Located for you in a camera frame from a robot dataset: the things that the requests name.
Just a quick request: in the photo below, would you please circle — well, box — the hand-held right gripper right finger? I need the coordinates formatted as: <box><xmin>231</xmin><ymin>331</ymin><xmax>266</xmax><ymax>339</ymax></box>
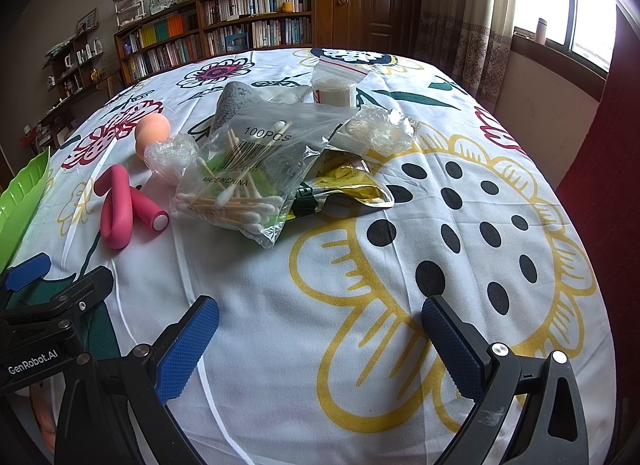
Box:
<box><xmin>420</xmin><ymin>295</ymin><xmax>593</xmax><ymax>465</ymax></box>

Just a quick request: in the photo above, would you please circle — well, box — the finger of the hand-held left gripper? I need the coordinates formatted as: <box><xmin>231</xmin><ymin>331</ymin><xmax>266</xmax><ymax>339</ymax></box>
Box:
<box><xmin>30</xmin><ymin>265</ymin><xmax>116</xmax><ymax>328</ymax></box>
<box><xmin>0</xmin><ymin>252</ymin><xmax>53</xmax><ymax>296</ymax></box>

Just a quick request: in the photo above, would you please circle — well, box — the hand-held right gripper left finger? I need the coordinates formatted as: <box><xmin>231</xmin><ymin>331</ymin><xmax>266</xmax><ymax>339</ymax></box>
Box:
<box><xmin>55</xmin><ymin>295</ymin><xmax>221</xmax><ymax>465</ymax></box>

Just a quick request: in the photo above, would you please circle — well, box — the green leaf-shaped tray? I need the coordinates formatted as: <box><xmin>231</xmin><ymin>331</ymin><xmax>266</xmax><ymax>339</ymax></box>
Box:
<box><xmin>0</xmin><ymin>149</ymin><xmax>53</xmax><ymax>266</ymax></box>

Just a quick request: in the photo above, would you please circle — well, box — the pink bent foam roller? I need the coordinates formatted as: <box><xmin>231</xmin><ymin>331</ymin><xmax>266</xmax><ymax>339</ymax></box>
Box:
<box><xmin>94</xmin><ymin>164</ymin><xmax>171</xmax><ymax>250</ymax></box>

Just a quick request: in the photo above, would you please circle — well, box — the plastic-wrapped white ball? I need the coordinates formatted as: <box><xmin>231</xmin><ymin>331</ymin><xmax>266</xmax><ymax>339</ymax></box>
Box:
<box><xmin>144</xmin><ymin>135</ymin><xmax>200</xmax><ymax>180</ymax></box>

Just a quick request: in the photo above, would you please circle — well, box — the peach makeup sponge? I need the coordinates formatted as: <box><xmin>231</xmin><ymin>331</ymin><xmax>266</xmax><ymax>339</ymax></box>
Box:
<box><xmin>134</xmin><ymin>114</ymin><xmax>176</xmax><ymax>160</ymax></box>

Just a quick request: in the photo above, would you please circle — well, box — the clear bag of cotton swabs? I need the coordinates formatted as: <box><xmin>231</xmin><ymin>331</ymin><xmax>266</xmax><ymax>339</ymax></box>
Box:
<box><xmin>172</xmin><ymin>104</ymin><xmax>361</xmax><ymax>250</ymax></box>

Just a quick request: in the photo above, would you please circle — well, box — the yellow and green packet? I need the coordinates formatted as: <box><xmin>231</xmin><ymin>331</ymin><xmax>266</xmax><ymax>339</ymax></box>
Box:
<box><xmin>285</xmin><ymin>152</ymin><xmax>396</xmax><ymax>221</ymax></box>

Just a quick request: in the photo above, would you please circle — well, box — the grey felt cloth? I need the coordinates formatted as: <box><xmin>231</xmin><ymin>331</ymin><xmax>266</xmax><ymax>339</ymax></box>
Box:
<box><xmin>207</xmin><ymin>81</ymin><xmax>266</xmax><ymax>138</ymax></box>

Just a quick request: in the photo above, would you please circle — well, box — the floral printed bed sheet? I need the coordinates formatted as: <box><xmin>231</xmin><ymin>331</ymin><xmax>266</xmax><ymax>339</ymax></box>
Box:
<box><xmin>0</xmin><ymin>48</ymin><xmax>618</xmax><ymax>465</ymax></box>

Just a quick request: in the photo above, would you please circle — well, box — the dark wooden side rack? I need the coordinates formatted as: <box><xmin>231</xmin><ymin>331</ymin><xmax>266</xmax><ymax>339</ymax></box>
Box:
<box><xmin>45</xmin><ymin>28</ymin><xmax>123</xmax><ymax>106</ymax></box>

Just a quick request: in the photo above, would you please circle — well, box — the dark red cloth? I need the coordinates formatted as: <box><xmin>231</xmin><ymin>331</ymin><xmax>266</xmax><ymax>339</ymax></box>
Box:
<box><xmin>555</xmin><ymin>5</ymin><xmax>640</xmax><ymax>286</ymax></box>

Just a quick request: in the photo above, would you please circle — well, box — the white plastic drawer organiser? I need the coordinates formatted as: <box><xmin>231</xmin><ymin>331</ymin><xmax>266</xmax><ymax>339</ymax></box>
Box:
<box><xmin>114</xmin><ymin>0</ymin><xmax>146</xmax><ymax>28</ymax></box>

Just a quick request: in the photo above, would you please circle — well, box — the wooden bookshelf full of books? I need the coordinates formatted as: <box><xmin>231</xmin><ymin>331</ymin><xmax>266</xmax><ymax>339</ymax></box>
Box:
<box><xmin>114</xmin><ymin>0</ymin><xmax>318</xmax><ymax>86</ymax></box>

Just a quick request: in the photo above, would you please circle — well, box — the patterned beige curtain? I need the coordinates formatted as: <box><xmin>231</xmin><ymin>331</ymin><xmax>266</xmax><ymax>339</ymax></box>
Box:
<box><xmin>415</xmin><ymin>0</ymin><xmax>521</xmax><ymax>111</ymax></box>

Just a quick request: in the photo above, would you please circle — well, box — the window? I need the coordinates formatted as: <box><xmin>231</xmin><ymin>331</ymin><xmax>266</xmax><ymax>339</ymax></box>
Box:
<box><xmin>515</xmin><ymin>0</ymin><xmax>631</xmax><ymax>76</ymax></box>

